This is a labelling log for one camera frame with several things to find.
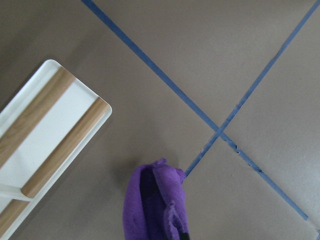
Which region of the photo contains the white wooden towel rack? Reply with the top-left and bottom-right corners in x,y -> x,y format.
0,59 -> 112,240

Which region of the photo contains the purple microfiber towel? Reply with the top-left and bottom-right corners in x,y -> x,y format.
122,158 -> 190,240

